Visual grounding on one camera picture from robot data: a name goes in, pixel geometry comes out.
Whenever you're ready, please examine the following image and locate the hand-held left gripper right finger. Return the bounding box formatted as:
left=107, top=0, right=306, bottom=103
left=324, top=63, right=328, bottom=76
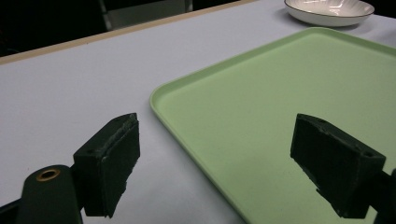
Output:
left=290, top=113, right=387, bottom=219

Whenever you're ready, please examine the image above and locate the white ceramic bowl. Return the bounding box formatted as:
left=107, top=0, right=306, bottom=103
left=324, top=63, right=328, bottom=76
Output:
left=283, top=0, right=375, bottom=28

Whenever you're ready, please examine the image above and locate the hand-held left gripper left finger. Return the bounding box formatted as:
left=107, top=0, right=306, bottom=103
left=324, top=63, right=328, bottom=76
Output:
left=72, top=112, right=141, bottom=218

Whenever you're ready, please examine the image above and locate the light green plastic tray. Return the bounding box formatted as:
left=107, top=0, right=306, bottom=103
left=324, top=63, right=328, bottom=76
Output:
left=149, top=26, right=396, bottom=224

